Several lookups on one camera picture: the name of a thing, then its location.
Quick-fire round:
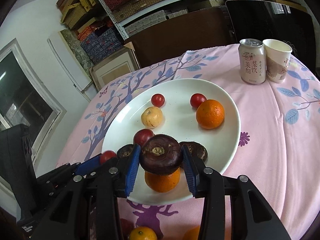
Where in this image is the dark purple fruit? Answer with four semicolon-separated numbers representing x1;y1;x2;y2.
139;134;183;175
180;141;208;162
117;144;133;159

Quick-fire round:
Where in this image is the yellow orange tomato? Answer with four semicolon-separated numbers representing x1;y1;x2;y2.
128;226;157;240

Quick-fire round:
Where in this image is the red plum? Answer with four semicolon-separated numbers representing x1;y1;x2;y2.
133;128;154;147

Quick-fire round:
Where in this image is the large orange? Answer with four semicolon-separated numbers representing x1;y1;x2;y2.
144;168;181;193

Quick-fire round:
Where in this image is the small red cherry tomato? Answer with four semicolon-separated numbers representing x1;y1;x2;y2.
151;93;165;108

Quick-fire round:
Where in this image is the small orange mandarin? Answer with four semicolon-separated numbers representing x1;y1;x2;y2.
196;99;225;129

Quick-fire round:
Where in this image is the pink deer tablecloth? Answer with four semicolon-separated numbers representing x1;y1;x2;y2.
57;44;319;239

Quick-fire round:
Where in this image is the white board panel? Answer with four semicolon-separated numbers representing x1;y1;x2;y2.
47;31;92;94

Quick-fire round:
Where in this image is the framed picture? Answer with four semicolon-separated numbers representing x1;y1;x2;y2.
90;42;140;90

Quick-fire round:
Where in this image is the white plate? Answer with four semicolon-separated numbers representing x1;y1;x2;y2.
101;78;242;207

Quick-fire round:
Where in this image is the pink drink can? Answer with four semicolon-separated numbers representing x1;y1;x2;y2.
238;38;266;85

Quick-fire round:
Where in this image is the paper cup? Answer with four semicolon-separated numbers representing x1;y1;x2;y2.
263;39;292;83

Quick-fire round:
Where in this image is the dark wooden cabinet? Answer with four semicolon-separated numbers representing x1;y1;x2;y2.
125;6;236;68

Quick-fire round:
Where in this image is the window frame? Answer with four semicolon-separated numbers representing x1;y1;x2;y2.
1;38;66;169

